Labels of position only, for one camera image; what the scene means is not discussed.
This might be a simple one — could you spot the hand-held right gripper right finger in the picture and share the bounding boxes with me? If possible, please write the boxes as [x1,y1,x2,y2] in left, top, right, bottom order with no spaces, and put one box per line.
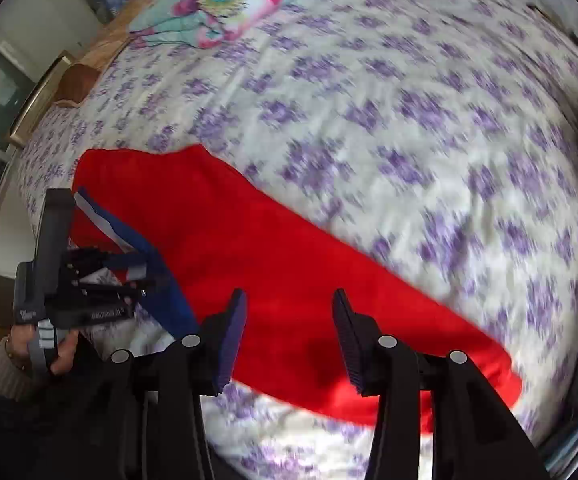
[332,288,550,480]

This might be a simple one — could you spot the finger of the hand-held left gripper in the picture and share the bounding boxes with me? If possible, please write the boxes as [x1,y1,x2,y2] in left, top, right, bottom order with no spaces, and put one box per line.
[68,279,157,307]
[63,246,150,281]

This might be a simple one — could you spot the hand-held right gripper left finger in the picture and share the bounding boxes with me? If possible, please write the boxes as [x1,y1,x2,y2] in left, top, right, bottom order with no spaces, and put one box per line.
[76,288,250,480]

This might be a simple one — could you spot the red pants with blue stripe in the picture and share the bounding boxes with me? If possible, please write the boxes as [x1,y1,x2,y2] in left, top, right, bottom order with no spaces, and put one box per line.
[69,144,524,434]

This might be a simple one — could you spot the person's left hand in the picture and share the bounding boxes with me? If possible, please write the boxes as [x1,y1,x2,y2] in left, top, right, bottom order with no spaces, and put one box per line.
[5,326,80,377]

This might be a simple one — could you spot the wooden headboard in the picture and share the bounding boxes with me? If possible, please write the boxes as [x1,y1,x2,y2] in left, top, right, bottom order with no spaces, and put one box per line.
[51,0,180,109]

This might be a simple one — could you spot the purple floral bed sheet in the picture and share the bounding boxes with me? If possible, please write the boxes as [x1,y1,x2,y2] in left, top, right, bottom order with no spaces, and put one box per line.
[16,0,578,480]

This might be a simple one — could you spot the pink and teal floral pillow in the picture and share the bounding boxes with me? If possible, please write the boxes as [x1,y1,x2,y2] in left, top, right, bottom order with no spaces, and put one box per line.
[128,0,340,52]

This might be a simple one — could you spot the gold picture frame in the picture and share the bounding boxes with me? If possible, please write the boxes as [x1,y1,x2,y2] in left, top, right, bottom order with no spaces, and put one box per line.
[8,50,76,150]

